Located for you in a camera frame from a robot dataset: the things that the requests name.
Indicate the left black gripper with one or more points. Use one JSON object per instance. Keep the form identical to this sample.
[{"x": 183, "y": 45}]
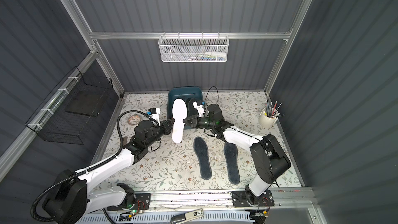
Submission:
[{"x": 166, "y": 126}]

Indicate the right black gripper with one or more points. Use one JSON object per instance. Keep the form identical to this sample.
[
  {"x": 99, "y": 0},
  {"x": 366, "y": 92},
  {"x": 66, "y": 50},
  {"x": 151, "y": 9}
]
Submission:
[{"x": 195, "y": 122}]

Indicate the white insole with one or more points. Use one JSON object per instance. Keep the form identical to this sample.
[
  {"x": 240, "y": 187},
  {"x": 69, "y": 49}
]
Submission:
[{"x": 179, "y": 112}]

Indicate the dark grey fleece insole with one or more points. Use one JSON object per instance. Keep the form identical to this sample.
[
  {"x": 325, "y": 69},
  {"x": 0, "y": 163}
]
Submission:
[
  {"x": 231, "y": 155},
  {"x": 201, "y": 151},
  {"x": 191, "y": 108}
]

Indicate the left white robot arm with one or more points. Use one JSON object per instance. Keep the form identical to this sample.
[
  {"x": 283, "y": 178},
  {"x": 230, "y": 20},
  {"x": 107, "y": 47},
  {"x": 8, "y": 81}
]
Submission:
[{"x": 72, "y": 195}]

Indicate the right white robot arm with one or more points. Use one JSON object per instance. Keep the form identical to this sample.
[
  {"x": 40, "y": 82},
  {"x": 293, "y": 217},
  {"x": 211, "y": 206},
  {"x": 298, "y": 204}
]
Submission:
[{"x": 270, "y": 159}]

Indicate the teal plastic storage box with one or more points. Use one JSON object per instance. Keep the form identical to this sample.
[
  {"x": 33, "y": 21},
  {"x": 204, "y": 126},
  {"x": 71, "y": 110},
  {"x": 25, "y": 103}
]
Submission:
[{"x": 184, "y": 93}]

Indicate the patterned tape roll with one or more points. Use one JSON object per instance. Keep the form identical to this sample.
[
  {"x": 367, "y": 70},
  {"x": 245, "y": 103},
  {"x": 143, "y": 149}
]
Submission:
[{"x": 134, "y": 120}]

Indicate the white tube in basket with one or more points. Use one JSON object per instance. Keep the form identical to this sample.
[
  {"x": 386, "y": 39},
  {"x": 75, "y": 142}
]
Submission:
[{"x": 216, "y": 55}]

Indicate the white pen cup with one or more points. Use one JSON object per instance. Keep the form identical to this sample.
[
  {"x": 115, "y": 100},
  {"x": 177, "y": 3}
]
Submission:
[{"x": 270, "y": 114}]

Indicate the grey handheld device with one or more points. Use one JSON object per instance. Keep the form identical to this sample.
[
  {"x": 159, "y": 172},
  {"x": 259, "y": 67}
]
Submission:
[{"x": 187, "y": 217}]

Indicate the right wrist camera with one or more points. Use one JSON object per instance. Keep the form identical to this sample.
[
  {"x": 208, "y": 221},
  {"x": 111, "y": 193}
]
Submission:
[{"x": 199, "y": 106}]

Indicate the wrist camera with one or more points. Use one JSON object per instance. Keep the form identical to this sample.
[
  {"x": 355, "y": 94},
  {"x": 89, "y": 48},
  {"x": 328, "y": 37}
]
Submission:
[
  {"x": 199, "y": 106},
  {"x": 154, "y": 113}
]

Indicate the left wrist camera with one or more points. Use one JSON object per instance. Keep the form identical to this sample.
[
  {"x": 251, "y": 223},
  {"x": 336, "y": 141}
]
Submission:
[{"x": 154, "y": 113}]

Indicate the white wire mesh basket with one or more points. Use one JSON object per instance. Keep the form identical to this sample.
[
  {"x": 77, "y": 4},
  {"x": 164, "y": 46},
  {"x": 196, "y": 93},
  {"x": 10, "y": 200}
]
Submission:
[{"x": 185, "y": 49}]

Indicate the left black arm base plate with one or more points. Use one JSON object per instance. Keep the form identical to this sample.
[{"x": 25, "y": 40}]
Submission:
[{"x": 136, "y": 202}]

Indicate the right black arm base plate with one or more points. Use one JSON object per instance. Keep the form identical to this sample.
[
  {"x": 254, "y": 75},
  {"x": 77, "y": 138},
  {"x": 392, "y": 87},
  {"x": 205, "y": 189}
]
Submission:
[{"x": 247, "y": 199}]

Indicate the black wire mesh basket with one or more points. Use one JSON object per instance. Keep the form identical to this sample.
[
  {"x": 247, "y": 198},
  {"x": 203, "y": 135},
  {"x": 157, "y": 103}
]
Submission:
[{"x": 70, "y": 114}]

